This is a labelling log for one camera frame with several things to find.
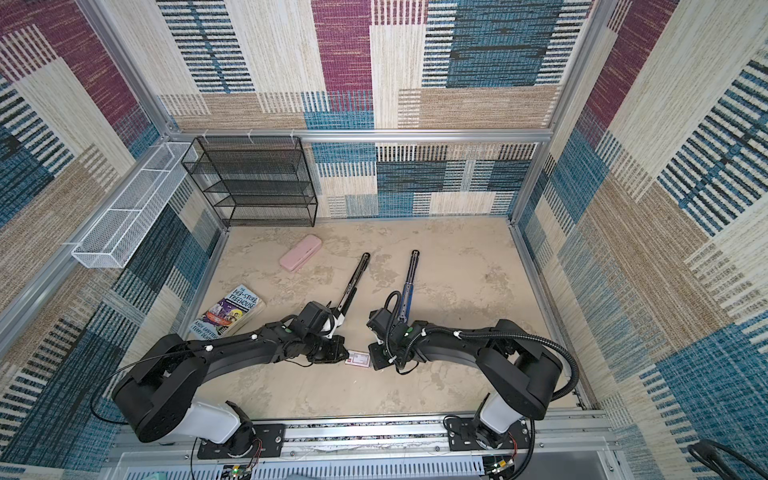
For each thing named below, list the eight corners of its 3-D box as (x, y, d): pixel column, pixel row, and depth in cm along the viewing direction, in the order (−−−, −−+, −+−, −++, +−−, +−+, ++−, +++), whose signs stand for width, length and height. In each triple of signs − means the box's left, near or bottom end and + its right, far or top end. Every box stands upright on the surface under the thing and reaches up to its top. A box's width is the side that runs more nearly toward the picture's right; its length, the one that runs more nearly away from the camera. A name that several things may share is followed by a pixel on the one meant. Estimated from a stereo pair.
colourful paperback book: (194, 331, 94) (188, 326, 91) (246, 288, 104) (242, 282, 101) (215, 352, 90) (210, 348, 87) (267, 305, 100) (264, 299, 97)
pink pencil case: (280, 265, 110) (278, 260, 107) (310, 237, 118) (308, 232, 116) (295, 274, 107) (293, 269, 105) (324, 244, 116) (322, 239, 114)
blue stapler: (396, 322, 95) (396, 318, 93) (411, 253, 112) (411, 248, 110) (407, 324, 94) (408, 321, 92) (420, 254, 112) (421, 250, 110)
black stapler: (337, 313, 97) (336, 310, 95) (363, 255, 112) (363, 251, 110) (346, 316, 96) (345, 313, 94) (371, 257, 111) (371, 253, 109)
